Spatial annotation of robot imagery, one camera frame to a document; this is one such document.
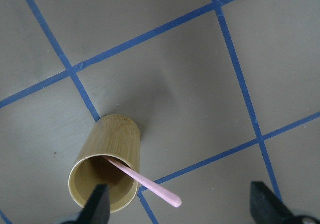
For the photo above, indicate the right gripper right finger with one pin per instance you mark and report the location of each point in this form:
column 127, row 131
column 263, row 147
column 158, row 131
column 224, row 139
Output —
column 266, row 208

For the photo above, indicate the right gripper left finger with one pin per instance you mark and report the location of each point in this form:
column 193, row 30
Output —
column 98, row 208

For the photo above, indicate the pink chopstick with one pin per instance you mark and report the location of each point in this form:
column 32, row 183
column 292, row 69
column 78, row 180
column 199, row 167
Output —
column 166, row 195

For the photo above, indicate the bamboo wooden cup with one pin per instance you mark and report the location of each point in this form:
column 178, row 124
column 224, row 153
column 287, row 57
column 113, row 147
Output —
column 114, row 138

